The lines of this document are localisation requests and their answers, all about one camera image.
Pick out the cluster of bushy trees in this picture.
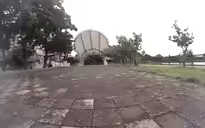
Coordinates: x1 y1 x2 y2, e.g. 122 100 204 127
104 31 146 66

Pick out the pale building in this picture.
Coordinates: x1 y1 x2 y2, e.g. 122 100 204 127
0 44 73 71

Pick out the chequered stone paved plaza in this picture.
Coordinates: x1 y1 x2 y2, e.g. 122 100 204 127
0 63 205 128

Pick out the grass strip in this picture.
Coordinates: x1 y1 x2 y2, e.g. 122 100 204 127
133 63 205 88

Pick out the long dark railing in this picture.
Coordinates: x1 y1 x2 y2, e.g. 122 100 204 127
141 53 205 67

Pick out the small slender tree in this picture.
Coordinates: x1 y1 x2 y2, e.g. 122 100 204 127
167 19 195 68

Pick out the group of large dark trees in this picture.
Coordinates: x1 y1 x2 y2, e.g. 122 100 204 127
0 0 79 72

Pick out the pale arched shell canopy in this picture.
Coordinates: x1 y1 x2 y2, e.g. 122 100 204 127
73 28 110 66

